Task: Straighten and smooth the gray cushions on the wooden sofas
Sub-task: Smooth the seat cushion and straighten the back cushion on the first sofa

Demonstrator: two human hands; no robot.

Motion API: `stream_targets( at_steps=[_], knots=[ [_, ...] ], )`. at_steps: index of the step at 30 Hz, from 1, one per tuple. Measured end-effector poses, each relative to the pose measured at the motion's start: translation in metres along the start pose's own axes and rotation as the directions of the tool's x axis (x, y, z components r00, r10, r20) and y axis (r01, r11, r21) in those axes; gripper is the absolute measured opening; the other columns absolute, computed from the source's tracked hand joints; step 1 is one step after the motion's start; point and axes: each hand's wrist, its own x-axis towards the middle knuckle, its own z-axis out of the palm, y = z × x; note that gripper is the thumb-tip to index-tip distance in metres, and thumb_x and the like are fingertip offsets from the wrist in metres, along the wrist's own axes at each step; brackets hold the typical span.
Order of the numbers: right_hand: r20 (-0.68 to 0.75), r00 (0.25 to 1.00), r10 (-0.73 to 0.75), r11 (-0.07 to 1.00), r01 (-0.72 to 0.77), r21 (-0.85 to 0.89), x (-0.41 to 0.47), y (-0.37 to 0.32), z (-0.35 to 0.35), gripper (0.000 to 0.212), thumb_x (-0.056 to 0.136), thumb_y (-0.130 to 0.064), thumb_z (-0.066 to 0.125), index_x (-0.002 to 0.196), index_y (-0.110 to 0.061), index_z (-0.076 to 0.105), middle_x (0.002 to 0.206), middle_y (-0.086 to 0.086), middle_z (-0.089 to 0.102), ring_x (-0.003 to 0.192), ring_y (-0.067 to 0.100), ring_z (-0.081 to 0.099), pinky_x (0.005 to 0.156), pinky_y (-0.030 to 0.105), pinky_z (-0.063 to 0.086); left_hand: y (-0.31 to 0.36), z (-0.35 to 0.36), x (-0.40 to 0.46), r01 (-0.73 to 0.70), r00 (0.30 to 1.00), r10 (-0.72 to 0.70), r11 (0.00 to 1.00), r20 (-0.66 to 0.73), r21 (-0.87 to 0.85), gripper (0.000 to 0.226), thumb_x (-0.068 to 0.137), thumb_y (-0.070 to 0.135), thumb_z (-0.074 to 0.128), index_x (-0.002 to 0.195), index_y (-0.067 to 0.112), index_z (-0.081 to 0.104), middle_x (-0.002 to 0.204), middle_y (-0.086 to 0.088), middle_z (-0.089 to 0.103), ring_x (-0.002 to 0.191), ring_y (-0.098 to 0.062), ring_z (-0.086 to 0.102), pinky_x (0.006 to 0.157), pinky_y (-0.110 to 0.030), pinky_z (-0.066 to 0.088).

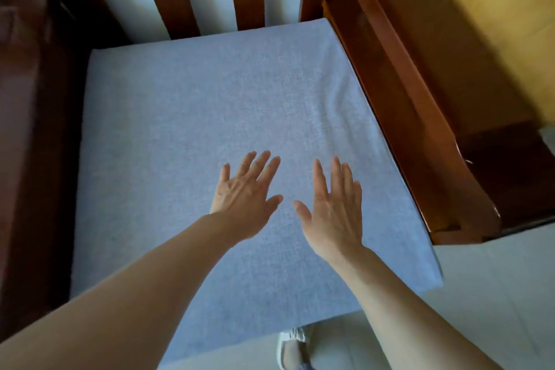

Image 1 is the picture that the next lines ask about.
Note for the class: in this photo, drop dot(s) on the person's left hand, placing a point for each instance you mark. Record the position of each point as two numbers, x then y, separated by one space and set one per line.
243 205

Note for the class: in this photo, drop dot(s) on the person's right hand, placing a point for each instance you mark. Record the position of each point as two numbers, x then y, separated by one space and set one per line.
336 222

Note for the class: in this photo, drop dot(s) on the grey cushion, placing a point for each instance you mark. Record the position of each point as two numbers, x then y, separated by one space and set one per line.
217 101

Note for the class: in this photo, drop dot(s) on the dark wooden sofa with console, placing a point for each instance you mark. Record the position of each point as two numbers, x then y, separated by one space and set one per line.
390 101

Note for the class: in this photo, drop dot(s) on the person's left forearm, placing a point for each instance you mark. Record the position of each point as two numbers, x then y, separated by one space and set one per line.
108 296

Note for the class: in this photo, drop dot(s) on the person's right forearm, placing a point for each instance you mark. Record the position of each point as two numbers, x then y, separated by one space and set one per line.
412 322

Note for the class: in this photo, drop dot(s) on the white ruffled sandal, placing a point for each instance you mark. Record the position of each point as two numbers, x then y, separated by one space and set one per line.
290 352

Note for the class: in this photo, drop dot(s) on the yellow wooden desk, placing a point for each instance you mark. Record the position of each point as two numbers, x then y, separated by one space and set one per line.
498 14

